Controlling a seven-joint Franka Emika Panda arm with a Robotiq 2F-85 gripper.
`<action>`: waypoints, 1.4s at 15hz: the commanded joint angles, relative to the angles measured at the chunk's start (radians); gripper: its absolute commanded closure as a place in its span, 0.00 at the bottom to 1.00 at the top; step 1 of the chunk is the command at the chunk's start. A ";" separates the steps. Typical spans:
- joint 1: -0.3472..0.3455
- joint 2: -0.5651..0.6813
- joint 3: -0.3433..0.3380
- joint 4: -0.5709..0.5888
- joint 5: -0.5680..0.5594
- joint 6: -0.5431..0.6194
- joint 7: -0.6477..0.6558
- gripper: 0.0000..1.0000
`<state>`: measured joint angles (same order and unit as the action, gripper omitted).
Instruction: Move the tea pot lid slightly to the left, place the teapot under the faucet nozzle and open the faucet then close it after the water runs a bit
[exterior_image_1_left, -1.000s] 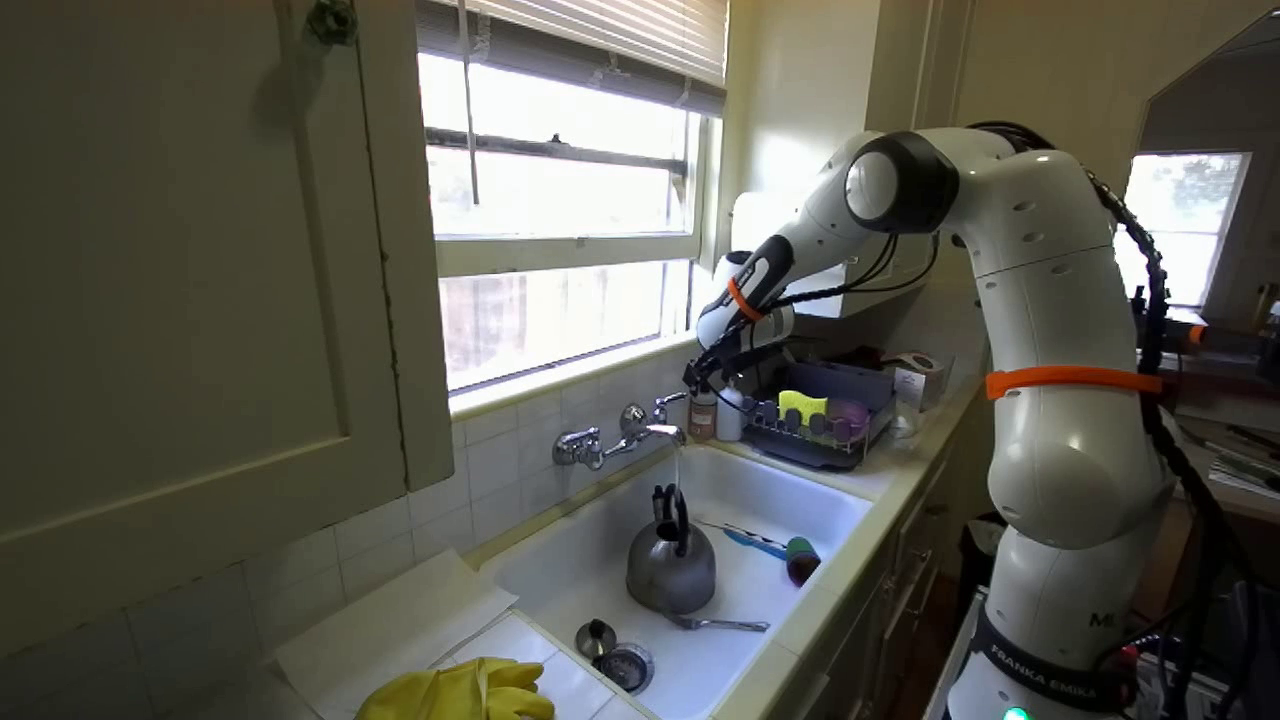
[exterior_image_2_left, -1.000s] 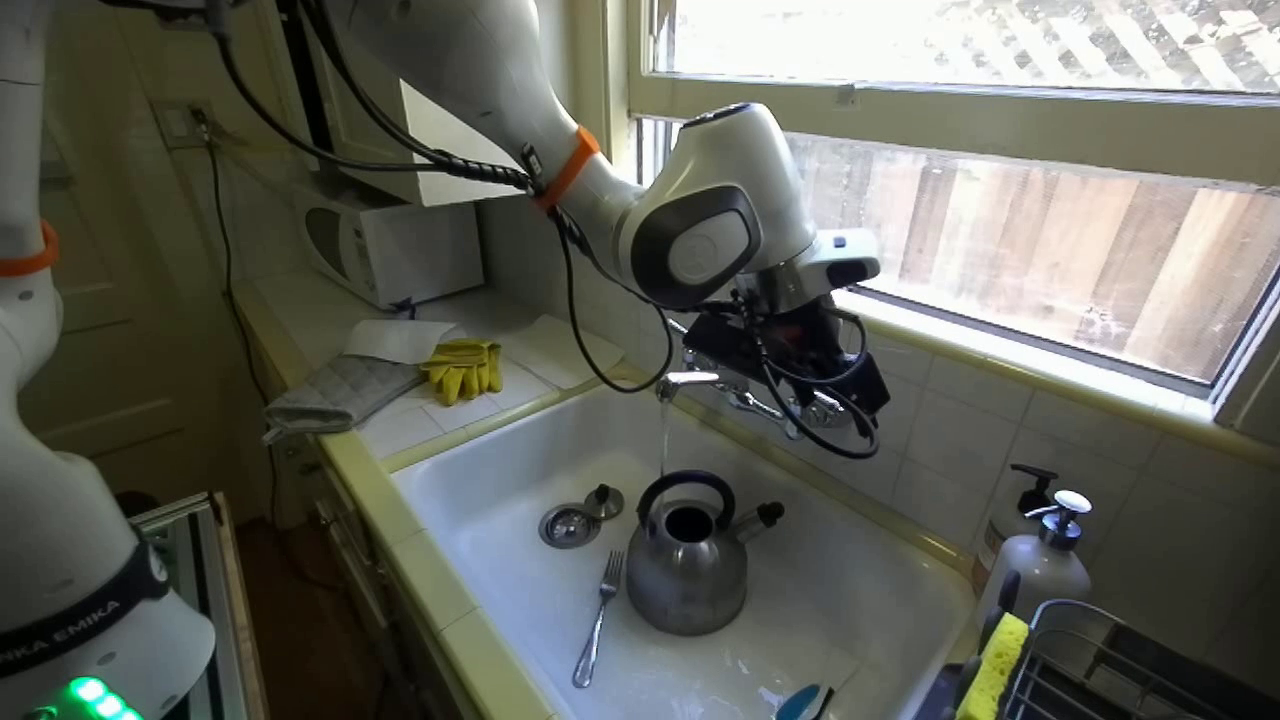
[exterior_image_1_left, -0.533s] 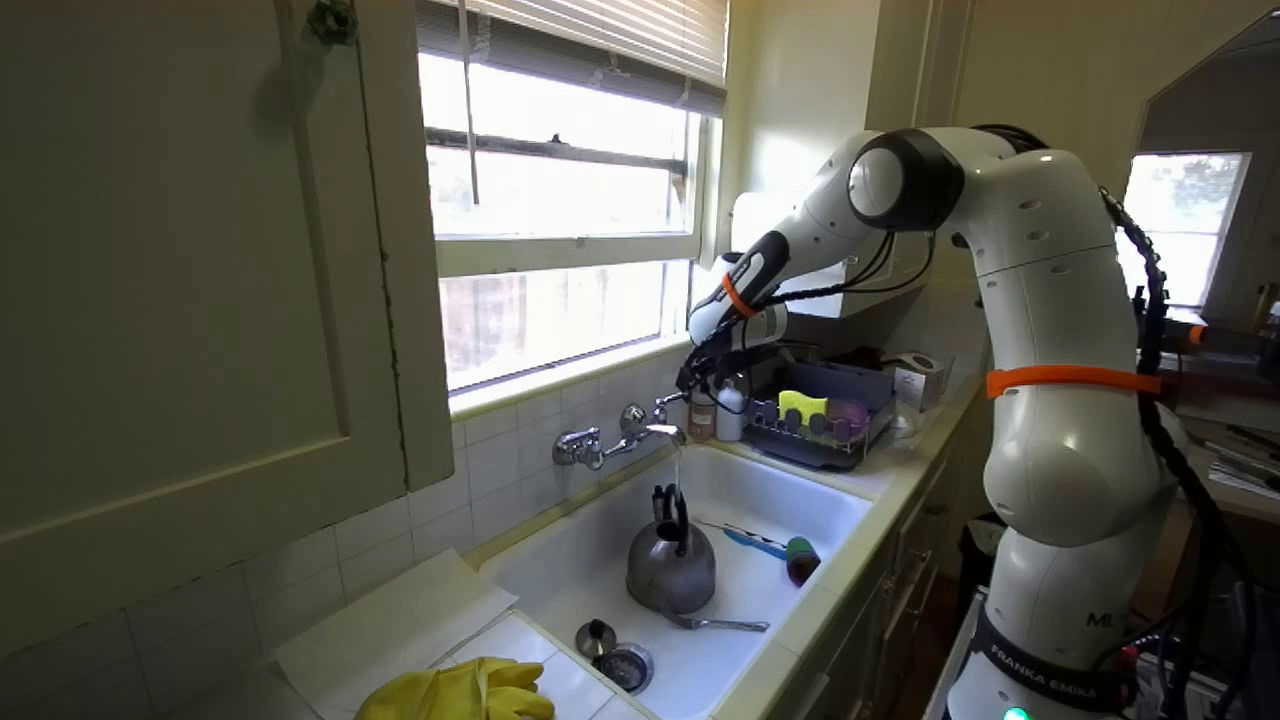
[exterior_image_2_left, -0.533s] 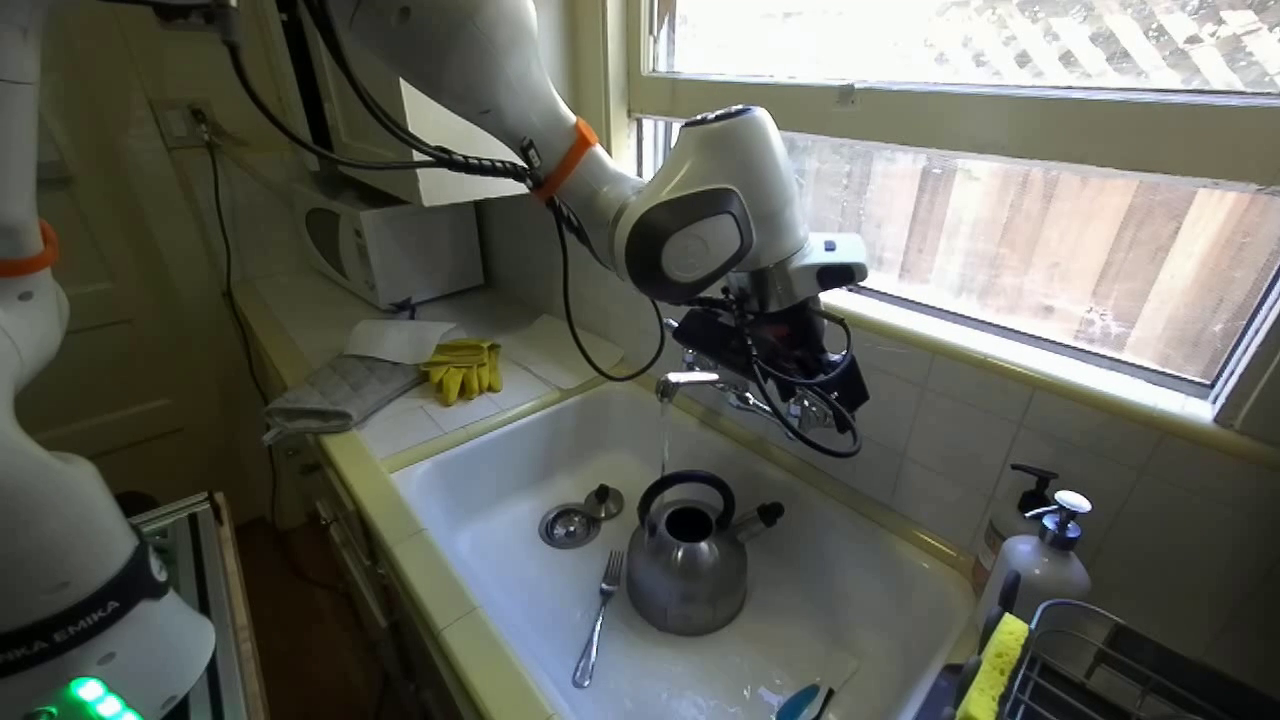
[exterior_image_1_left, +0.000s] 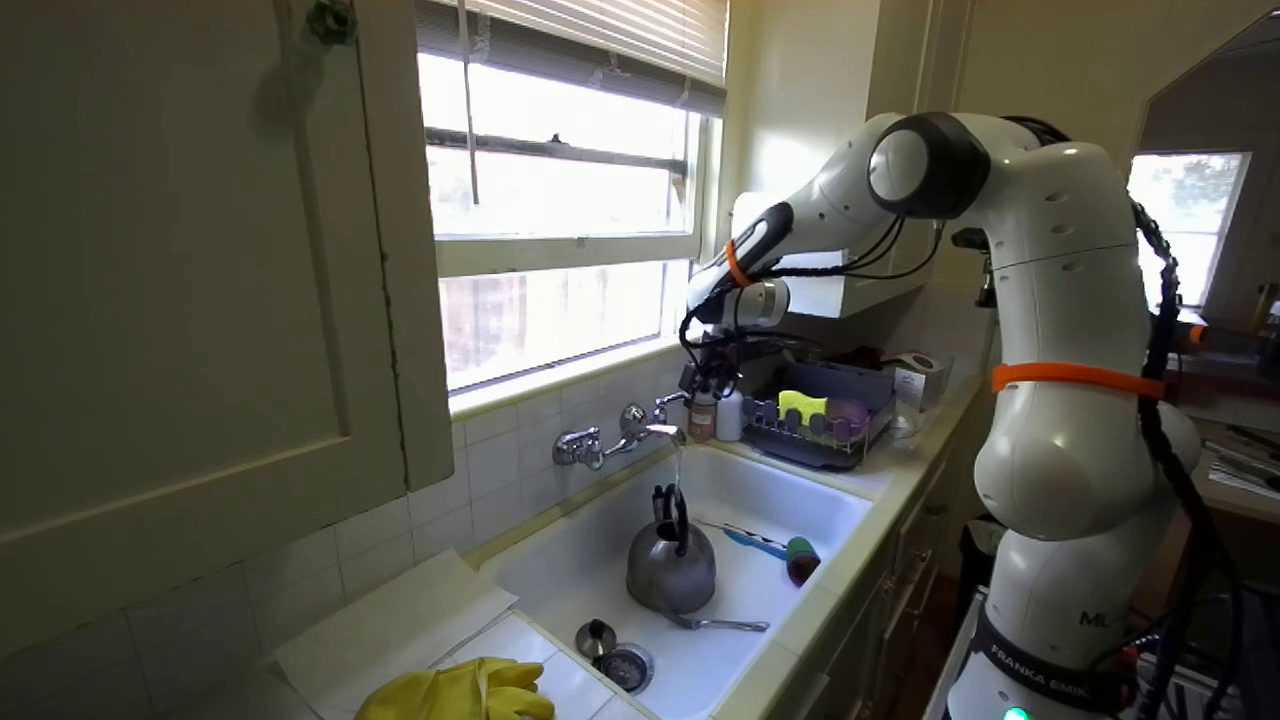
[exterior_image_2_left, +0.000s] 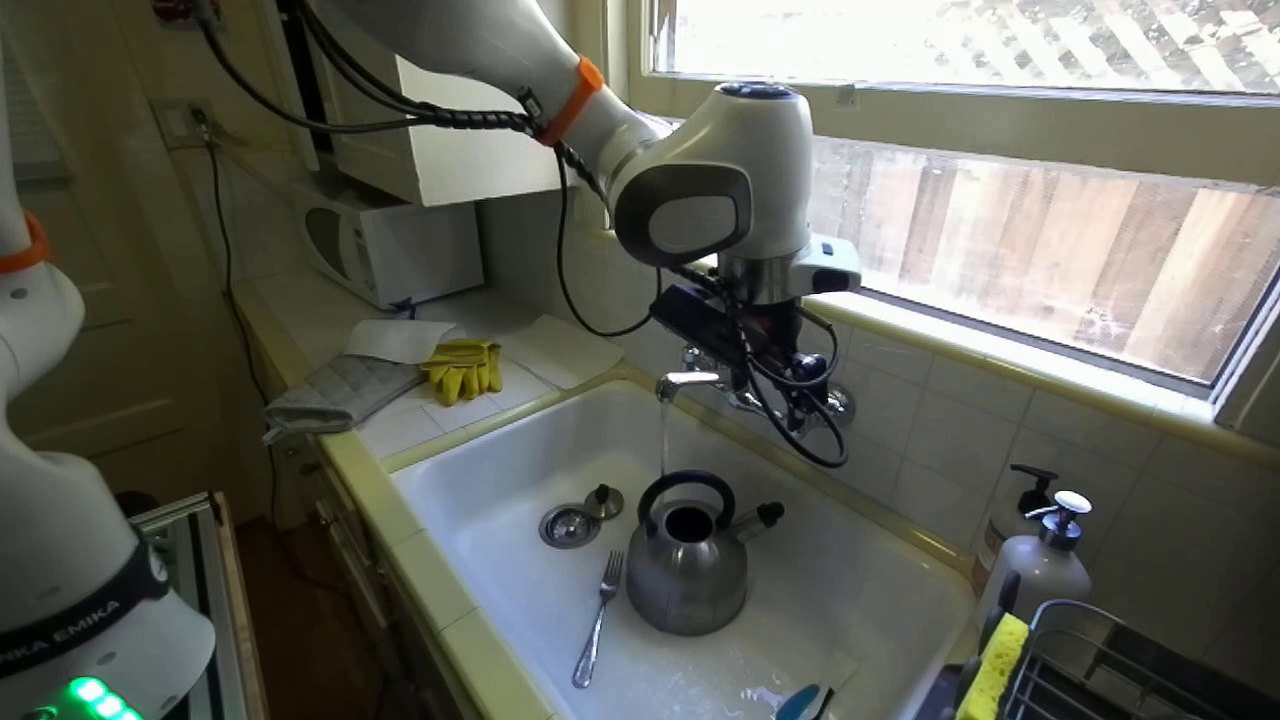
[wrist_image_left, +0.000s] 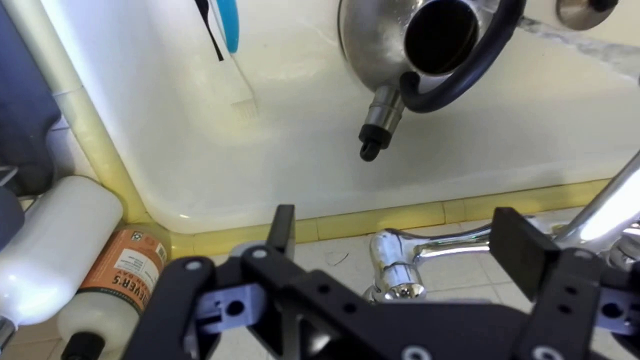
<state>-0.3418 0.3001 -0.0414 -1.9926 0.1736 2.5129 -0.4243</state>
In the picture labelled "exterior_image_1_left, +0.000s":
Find cream cabinet door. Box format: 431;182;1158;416
0;0;454;656

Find small orange strap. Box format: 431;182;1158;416
721;236;756;293

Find chrome wall faucet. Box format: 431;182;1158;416
549;390;694;473

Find black sink drain stopper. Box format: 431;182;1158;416
593;644;654;697

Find wide orange strap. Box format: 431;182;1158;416
988;361;1175;405

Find kitchen window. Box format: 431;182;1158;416
414;0;731;405

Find soap bottle with white pump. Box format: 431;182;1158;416
711;382;748;443

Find stainless steel teapot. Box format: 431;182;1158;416
624;482;721;622

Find yellow cloth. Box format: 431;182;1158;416
351;653;558;720

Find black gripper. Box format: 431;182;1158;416
681;326;760;413

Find background room window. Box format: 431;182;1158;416
1129;149;1256;316

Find blue green dish brush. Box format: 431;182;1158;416
721;525;828;591

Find yellow sponge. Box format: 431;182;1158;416
775;385;833;428

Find lower cabinet fronts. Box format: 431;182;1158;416
795;452;993;720

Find black cable bundle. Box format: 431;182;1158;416
1129;196;1280;720

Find white sink basin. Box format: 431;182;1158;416
477;440;876;720

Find dark dish rack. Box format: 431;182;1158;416
739;357;900;473

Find cabinet door latch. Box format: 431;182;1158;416
303;0;360;50

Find window blind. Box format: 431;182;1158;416
454;0;737;93

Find white plastic container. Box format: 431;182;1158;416
886;353;953;413

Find round steel teapot lid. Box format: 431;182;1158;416
571;617;619;664

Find metal fork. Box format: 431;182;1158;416
671;607;775;638

